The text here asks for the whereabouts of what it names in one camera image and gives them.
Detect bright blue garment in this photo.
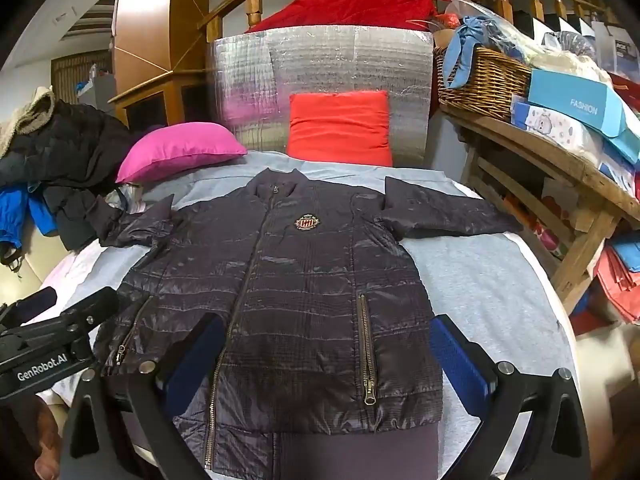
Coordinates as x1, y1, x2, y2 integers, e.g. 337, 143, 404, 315
0, 182, 61, 251

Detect grey blanket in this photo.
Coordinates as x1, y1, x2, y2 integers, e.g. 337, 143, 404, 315
37, 150, 581, 480

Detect wooden table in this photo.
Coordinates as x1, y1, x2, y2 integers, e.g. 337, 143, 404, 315
440, 102, 640, 301

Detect red velvet cloth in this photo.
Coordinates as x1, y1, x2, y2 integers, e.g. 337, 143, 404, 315
247, 0, 451, 33

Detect red pillow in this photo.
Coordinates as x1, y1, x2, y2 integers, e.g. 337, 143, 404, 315
286, 91, 394, 167

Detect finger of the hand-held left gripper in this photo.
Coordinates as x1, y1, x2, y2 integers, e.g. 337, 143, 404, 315
59, 287, 121, 357

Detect wicker basket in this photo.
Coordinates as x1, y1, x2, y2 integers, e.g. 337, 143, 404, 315
432, 46, 532, 122

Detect red paper bags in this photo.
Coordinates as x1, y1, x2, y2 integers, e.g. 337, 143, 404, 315
595, 245, 640, 326

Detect beige sofa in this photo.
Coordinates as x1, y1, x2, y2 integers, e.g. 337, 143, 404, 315
0, 245, 71, 306

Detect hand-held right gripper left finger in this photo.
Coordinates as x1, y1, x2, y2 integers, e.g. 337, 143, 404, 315
62, 312, 228, 480

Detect blue cardboard box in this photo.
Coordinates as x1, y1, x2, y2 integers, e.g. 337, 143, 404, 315
526, 67, 640, 166

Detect person's left hand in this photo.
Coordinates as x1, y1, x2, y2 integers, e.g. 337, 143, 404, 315
34, 400, 68, 480

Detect cream folded cloth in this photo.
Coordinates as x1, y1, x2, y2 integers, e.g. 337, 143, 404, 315
530, 52, 613, 83

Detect pale pink white blanket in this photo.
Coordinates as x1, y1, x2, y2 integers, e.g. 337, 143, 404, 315
37, 230, 581, 411

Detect wooden cabinet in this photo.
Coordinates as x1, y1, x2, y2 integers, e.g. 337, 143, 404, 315
107, 0, 213, 131

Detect clear plastic bag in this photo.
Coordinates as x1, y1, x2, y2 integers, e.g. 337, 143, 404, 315
447, 0, 538, 66

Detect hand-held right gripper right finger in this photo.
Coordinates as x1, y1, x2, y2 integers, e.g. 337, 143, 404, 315
429, 314, 593, 480

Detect silver insulation mat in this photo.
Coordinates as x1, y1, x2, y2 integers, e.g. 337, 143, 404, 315
207, 27, 433, 166

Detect wooden stair railing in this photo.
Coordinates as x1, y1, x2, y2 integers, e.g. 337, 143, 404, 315
197, 0, 621, 43

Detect white printed box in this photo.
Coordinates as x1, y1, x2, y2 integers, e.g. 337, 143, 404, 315
511, 95, 638, 196

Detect beige fleece garment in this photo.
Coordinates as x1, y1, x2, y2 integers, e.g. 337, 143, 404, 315
0, 85, 56, 156

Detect dark quilted zip jacket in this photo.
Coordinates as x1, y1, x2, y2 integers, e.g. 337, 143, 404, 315
92, 167, 523, 473

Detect light blue cloth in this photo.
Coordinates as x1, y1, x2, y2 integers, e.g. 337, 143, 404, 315
442, 16, 501, 90

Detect pink pillow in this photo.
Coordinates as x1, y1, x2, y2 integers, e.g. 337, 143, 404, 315
116, 122, 248, 184

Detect pile of dark clothes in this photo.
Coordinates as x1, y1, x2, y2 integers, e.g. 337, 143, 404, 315
0, 97, 136, 251

